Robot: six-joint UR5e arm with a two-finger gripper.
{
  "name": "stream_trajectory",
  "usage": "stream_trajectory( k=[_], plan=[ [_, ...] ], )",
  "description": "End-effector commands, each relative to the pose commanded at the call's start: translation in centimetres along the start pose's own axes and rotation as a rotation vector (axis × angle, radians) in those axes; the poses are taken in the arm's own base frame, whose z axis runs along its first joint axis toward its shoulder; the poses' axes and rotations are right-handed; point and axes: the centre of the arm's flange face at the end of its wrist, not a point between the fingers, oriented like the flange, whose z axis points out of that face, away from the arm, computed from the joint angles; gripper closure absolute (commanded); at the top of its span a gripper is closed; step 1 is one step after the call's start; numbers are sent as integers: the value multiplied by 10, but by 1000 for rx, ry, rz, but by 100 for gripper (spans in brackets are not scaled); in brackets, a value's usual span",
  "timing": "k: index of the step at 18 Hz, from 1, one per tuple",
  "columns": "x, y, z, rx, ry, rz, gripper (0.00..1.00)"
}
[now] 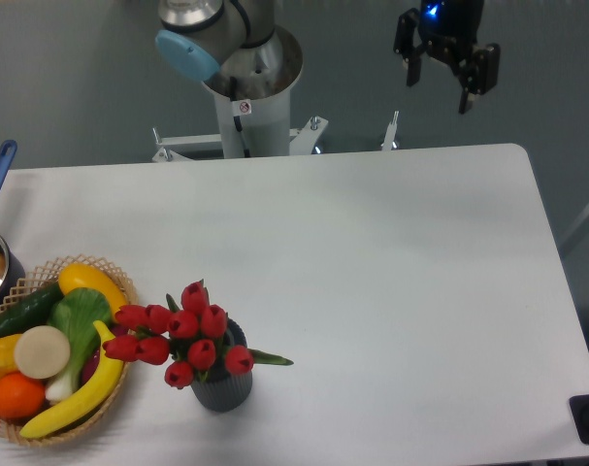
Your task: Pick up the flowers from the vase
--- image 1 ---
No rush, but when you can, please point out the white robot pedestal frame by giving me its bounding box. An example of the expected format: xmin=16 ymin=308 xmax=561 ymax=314
xmin=150 ymin=72 xmax=401 ymax=164

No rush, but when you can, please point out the yellow banana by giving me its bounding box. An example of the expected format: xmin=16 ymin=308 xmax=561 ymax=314
xmin=19 ymin=320 xmax=124 ymax=440

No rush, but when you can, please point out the dark grey ribbed vase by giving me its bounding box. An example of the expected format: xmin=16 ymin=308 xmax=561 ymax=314
xmin=190 ymin=319 xmax=252 ymax=413

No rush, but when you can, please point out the yellow bell pepper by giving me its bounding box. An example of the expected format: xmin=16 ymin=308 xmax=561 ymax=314
xmin=0 ymin=334 xmax=21 ymax=378

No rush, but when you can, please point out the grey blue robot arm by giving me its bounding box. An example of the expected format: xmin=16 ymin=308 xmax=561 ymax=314
xmin=155 ymin=1 xmax=501 ymax=113

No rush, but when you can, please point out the orange fruit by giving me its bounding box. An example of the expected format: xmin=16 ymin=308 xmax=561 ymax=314
xmin=0 ymin=372 xmax=45 ymax=419

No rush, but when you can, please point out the round beige disc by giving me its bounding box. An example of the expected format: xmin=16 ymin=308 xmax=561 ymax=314
xmin=14 ymin=325 xmax=71 ymax=380

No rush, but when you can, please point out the red tulip bouquet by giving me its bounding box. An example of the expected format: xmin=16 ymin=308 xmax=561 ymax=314
xmin=103 ymin=282 xmax=293 ymax=389

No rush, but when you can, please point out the green bok choy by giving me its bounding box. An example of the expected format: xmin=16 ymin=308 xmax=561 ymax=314
xmin=46 ymin=287 xmax=112 ymax=405

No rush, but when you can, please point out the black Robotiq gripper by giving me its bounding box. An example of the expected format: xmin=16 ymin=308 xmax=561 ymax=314
xmin=393 ymin=0 xmax=501 ymax=115

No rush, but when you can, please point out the dark red fruit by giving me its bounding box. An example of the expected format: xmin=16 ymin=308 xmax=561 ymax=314
xmin=80 ymin=324 xmax=128 ymax=386

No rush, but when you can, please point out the green cucumber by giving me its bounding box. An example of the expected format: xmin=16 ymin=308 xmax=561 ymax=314
xmin=0 ymin=282 xmax=64 ymax=338

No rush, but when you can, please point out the woven wicker basket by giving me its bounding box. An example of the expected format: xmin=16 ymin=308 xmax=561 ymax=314
xmin=0 ymin=254 xmax=138 ymax=448

